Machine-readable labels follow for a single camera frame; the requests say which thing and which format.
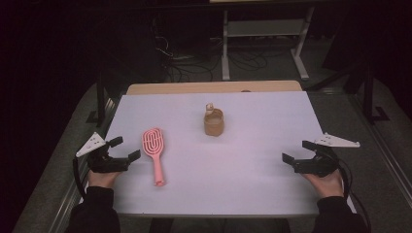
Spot left hand-held gripper black cable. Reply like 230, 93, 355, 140
72, 156, 87, 199

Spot person's left hand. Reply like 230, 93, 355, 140
87, 170, 122, 189

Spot black floor cables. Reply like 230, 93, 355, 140
154, 32, 292, 83

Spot black metal stand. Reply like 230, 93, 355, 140
86, 69, 115, 128
361, 62, 392, 125

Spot hand-held gripper black cable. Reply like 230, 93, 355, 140
336, 157, 372, 233
72, 156, 87, 199

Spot right hand-held gripper black cable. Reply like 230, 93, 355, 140
336, 157, 372, 233

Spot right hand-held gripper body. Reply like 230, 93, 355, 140
292, 132, 361, 178

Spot wooden table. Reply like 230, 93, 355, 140
125, 80, 303, 96

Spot brown cup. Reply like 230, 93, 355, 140
203, 102, 225, 137

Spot white table mat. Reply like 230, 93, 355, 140
79, 90, 358, 216

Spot person's right hand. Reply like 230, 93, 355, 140
300, 169, 344, 199

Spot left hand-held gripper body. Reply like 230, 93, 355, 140
76, 131, 130, 174

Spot white metal stand frame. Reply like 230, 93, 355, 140
221, 5, 316, 82

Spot pink hairbrush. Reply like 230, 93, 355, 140
141, 127, 167, 187

